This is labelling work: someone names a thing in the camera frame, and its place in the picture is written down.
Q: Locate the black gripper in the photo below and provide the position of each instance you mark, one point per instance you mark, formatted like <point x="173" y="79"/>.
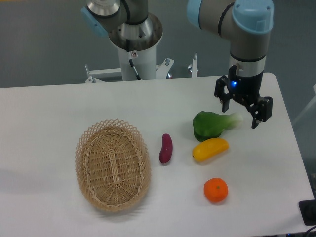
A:
<point x="244" y="90"/>

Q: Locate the green bok choy vegetable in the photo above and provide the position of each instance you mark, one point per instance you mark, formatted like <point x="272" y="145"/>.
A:
<point x="209" y="125"/>

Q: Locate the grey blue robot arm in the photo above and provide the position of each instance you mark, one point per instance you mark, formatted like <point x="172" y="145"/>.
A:
<point x="246" y="24"/>

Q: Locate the yellow mango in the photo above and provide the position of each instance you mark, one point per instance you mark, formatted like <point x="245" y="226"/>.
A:
<point x="209" y="148"/>

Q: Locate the orange tangerine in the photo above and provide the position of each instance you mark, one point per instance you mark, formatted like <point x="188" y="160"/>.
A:
<point x="216" y="190"/>

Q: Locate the purple sweet potato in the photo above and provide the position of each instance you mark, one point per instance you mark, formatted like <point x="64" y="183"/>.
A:
<point x="166" y="149"/>

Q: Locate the black device at edge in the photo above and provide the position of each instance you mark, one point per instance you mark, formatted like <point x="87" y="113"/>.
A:
<point x="308" y="211"/>

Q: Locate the woven wicker basket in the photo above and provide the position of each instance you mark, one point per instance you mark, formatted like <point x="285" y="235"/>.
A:
<point x="112" y="165"/>

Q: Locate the white bracket with bolt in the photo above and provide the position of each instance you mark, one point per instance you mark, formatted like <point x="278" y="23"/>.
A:
<point x="193" y="67"/>

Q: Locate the white metal base frame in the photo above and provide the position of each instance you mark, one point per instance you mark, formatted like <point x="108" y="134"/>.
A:
<point x="115" y="74"/>

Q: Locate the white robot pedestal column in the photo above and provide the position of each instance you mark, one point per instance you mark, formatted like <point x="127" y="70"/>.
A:
<point x="143" y="60"/>

